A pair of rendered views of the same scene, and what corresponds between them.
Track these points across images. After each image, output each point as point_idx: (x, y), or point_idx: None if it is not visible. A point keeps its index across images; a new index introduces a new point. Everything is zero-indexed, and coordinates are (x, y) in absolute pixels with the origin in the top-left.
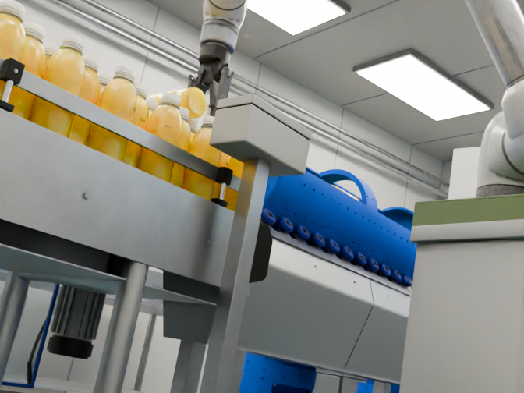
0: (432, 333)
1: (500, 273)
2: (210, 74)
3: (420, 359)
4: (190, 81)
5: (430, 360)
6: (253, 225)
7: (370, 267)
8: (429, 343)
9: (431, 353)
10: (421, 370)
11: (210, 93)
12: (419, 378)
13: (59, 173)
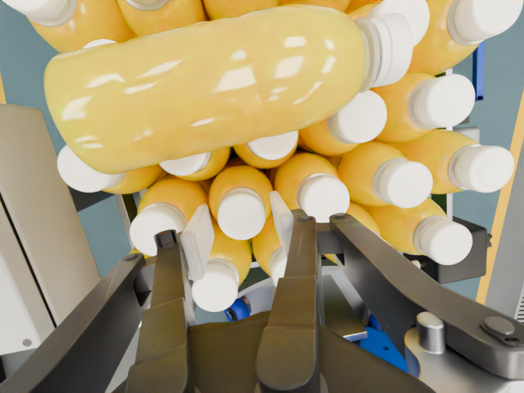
0: (111, 382)
1: None
2: (150, 347)
3: (132, 360)
4: (423, 295)
5: (122, 361)
6: None
7: None
8: (118, 373)
9: (118, 366)
10: (133, 353)
11: (171, 273)
12: (136, 348)
13: None
